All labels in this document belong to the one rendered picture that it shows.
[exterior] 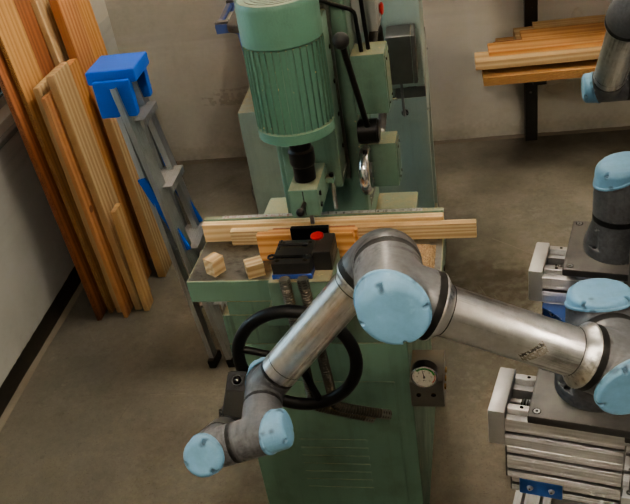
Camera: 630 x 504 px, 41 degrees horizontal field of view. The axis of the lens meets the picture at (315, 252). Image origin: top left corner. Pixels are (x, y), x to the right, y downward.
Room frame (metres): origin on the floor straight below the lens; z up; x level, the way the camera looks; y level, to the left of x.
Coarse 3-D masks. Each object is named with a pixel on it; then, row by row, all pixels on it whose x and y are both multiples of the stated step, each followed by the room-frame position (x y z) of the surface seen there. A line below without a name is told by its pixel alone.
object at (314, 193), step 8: (320, 168) 1.81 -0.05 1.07; (320, 176) 1.77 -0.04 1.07; (296, 184) 1.74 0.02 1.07; (304, 184) 1.74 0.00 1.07; (312, 184) 1.73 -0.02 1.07; (320, 184) 1.74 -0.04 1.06; (328, 184) 1.83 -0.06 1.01; (288, 192) 1.72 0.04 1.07; (296, 192) 1.71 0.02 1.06; (304, 192) 1.71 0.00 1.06; (312, 192) 1.71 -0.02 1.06; (320, 192) 1.72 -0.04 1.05; (296, 200) 1.72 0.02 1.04; (304, 200) 1.71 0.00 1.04; (312, 200) 1.71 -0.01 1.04; (320, 200) 1.72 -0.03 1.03; (296, 208) 1.72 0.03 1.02; (304, 208) 1.71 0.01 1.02; (312, 208) 1.71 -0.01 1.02; (320, 208) 1.71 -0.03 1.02
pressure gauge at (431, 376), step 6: (420, 360) 1.50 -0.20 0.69; (426, 360) 1.50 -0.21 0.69; (414, 366) 1.49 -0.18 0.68; (420, 366) 1.48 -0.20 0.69; (426, 366) 1.48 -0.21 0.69; (432, 366) 1.48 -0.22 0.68; (414, 372) 1.48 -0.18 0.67; (420, 372) 1.48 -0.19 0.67; (426, 372) 1.47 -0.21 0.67; (432, 372) 1.47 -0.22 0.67; (414, 378) 1.48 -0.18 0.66; (420, 378) 1.48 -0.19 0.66; (426, 378) 1.47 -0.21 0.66; (432, 378) 1.47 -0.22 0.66; (420, 384) 1.48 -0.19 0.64; (426, 384) 1.47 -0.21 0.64; (432, 384) 1.47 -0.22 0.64
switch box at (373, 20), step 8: (352, 0) 1.99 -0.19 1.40; (368, 0) 1.98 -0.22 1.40; (376, 0) 1.99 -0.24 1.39; (368, 8) 1.98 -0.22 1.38; (376, 8) 1.98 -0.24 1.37; (352, 16) 1.99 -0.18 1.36; (360, 16) 1.99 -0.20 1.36; (368, 16) 1.98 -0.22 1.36; (376, 16) 1.98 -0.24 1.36; (360, 24) 1.99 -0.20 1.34; (368, 24) 1.98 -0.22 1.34; (376, 24) 1.98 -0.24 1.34
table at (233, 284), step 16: (416, 240) 1.68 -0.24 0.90; (432, 240) 1.67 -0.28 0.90; (224, 256) 1.76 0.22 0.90; (240, 256) 1.74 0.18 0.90; (192, 272) 1.71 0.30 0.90; (224, 272) 1.68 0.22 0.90; (240, 272) 1.67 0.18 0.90; (192, 288) 1.67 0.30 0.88; (208, 288) 1.66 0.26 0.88; (224, 288) 1.65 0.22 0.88; (240, 288) 1.64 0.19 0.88; (256, 288) 1.63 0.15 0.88; (272, 320) 1.52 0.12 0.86
